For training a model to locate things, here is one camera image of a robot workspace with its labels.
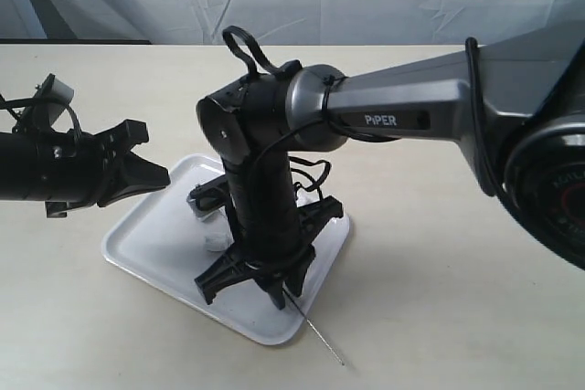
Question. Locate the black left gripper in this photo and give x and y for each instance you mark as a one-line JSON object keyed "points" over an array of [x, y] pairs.
{"points": [[103, 170]]}

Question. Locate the white plastic tray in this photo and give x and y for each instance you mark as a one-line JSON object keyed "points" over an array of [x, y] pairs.
{"points": [[160, 241]]}

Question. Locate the white marshmallow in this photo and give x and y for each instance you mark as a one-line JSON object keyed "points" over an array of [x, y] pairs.
{"points": [[216, 242]]}

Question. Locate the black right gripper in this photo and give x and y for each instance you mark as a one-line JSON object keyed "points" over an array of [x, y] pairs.
{"points": [[273, 230]]}

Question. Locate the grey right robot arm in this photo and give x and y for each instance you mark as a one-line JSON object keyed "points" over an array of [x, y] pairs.
{"points": [[515, 109]]}

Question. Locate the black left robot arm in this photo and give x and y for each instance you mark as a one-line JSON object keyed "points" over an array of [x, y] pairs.
{"points": [[26, 160]]}

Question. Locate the thin metal skewer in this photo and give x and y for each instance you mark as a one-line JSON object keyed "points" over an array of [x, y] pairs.
{"points": [[314, 329]]}

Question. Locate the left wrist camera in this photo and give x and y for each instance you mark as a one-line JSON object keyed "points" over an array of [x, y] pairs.
{"points": [[47, 106]]}

